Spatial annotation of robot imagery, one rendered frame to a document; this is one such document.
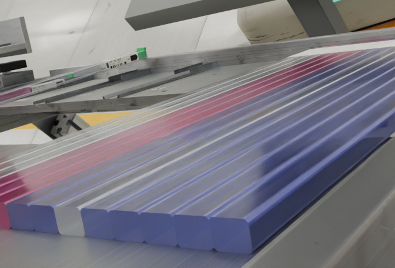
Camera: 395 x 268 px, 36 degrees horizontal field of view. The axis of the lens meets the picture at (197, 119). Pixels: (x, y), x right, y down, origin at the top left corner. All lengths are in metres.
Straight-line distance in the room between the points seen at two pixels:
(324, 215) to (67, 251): 0.09
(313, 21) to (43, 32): 1.65
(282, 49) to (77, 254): 0.55
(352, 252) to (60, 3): 2.63
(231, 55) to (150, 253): 0.58
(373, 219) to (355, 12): 1.36
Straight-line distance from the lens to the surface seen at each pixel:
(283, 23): 1.53
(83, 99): 0.68
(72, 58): 2.41
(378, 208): 0.18
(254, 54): 0.75
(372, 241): 0.17
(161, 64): 0.83
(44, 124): 1.05
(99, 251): 0.21
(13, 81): 0.94
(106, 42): 2.33
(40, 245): 0.23
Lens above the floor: 1.22
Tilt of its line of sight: 43 degrees down
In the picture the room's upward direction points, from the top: 43 degrees counter-clockwise
